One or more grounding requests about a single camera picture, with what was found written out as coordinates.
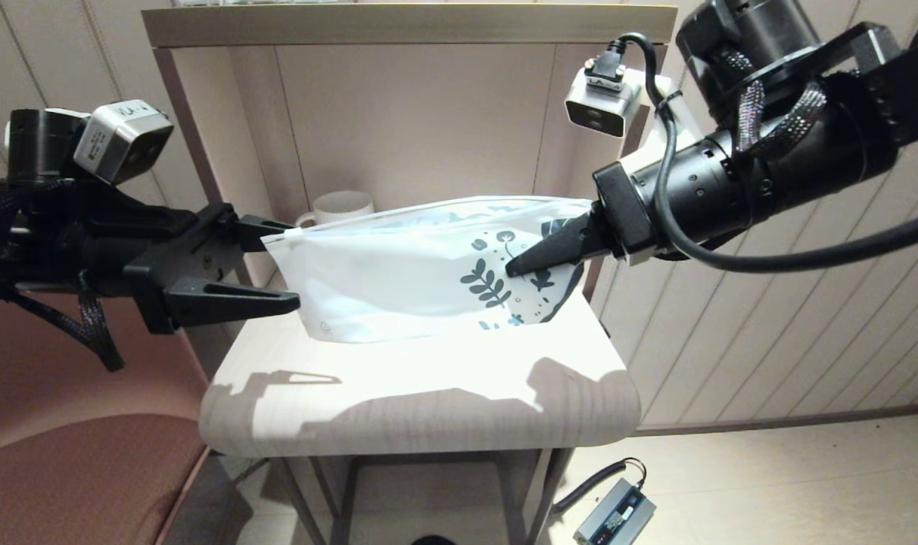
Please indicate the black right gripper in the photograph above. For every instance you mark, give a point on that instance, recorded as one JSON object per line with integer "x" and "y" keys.
{"x": 701, "y": 197}

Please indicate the black round robot part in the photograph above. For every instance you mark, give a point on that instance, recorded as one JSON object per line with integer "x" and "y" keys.
{"x": 433, "y": 542}

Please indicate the white ribbed ceramic mug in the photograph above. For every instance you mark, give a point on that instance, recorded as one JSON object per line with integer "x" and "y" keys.
{"x": 337, "y": 206}

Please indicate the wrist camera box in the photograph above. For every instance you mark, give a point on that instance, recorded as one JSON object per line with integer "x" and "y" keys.
{"x": 122, "y": 140}
{"x": 602, "y": 102}

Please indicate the brown pink chair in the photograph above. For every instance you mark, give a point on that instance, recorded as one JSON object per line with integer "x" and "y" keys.
{"x": 73, "y": 469}

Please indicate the white floral zip pouch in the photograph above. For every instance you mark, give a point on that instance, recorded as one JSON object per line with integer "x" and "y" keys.
{"x": 383, "y": 276}

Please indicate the grey power adapter box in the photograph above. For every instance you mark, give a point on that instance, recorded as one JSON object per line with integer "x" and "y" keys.
{"x": 617, "y": 518}

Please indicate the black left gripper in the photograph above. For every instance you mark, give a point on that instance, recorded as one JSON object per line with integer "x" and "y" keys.
{"x": 163, "y": 250}

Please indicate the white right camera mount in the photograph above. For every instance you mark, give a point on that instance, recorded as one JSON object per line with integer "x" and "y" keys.
{"x": 678, "y": 129}

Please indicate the beige wooden desk with hutch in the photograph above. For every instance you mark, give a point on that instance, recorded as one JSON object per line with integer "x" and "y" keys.
{"x": 428, "y": 23}

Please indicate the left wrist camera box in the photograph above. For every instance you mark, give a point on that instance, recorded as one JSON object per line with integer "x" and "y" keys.
{"x": 122, "y": 140}

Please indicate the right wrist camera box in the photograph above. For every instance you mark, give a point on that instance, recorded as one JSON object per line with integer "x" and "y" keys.
{"x": 602, "y": 102}

